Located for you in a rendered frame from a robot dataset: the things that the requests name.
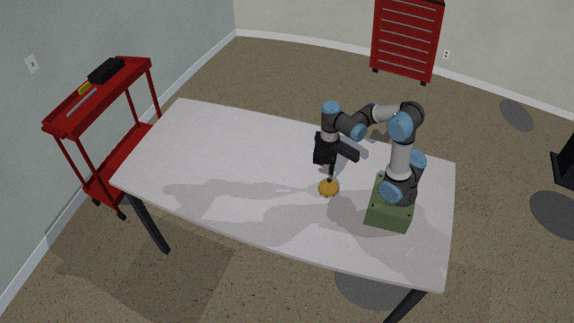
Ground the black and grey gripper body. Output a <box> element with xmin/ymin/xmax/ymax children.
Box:
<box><xmin>313</xmin><ymin>131</ymin><xmax>340</xmax><ymax>166</ymax></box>

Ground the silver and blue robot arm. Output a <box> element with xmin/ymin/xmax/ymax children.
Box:
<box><xmin>321</xmin><ymin>100</ymin><xmax>427</xmax><ymax>207</ymax></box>

